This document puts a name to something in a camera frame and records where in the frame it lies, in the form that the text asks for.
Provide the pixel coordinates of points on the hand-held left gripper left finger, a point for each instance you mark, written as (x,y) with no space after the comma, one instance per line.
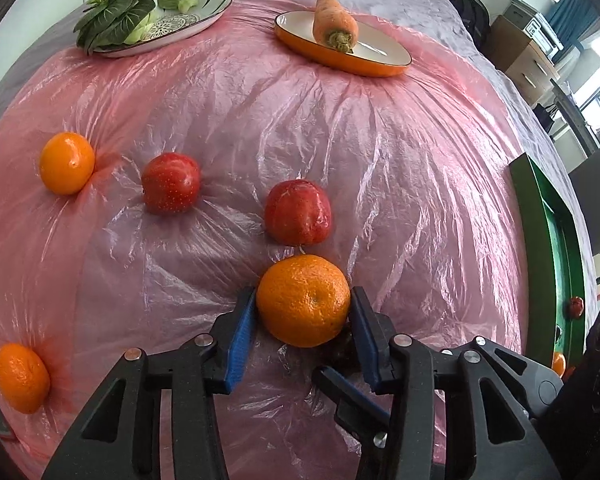
(240,342)

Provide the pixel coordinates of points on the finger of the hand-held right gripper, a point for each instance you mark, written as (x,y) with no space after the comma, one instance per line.
(352,400)
(525,375)

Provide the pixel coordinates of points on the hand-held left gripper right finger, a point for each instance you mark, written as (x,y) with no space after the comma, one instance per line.
(366,345)

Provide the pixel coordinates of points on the orange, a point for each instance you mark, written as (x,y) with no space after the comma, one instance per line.
(66,163)
(303,301)
(21,378)
(558,363)

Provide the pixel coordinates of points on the red apple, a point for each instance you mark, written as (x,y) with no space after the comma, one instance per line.
(171,183)
(298,212)

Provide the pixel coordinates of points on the green tray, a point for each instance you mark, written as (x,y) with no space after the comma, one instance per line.
(535,210)

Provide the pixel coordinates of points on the small red fruit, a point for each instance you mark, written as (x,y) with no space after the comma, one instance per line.
(575,306)

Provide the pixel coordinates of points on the pink plastic sheet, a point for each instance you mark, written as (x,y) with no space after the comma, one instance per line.
(280,125)

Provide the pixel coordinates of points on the black desk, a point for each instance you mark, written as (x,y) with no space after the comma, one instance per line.
(567,115)

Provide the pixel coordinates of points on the orange oval plate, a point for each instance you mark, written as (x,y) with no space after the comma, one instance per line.
(380,55)

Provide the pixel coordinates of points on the wooden cabinet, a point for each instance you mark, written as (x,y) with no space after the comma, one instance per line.
(522,67)

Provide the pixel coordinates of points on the carrot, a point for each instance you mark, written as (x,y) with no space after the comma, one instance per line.
(334,20)

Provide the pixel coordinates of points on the patterned oval plate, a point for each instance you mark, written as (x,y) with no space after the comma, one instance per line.
(190,17)

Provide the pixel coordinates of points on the white printer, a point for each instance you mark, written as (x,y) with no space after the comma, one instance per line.
(542,35)

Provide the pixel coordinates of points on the black backpack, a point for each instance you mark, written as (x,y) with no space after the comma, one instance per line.
(472,15)

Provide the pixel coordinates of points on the bok choy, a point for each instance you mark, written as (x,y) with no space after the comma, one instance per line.
(117,7)

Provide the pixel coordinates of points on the blue curtain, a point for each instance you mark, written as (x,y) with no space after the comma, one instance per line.
(575,12)

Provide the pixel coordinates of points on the grey storage box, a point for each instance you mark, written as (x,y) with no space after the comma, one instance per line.
(520,9)

